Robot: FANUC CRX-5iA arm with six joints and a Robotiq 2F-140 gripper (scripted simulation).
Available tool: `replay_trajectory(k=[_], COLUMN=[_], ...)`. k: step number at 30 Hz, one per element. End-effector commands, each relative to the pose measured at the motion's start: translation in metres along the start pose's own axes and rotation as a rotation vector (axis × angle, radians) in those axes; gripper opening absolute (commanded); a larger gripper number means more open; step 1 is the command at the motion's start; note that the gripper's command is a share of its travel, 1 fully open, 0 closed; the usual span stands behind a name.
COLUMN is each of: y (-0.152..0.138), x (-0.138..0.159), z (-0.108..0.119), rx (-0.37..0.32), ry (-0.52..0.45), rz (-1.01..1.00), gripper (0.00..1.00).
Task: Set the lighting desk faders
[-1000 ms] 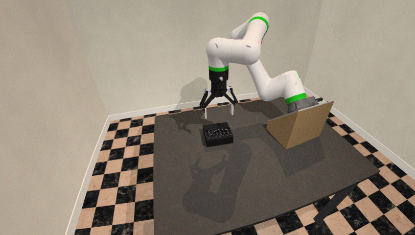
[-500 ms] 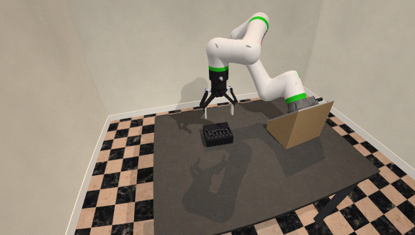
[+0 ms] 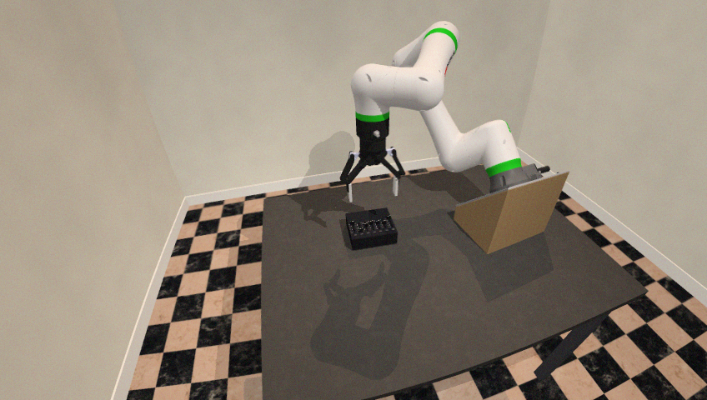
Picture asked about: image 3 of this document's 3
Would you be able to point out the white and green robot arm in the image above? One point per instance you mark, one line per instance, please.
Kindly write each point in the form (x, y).
(376, 88)

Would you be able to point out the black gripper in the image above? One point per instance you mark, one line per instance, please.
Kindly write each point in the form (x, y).
(369, 155)

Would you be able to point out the black lighting desk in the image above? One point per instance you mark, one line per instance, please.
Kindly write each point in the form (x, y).
(371, 228)

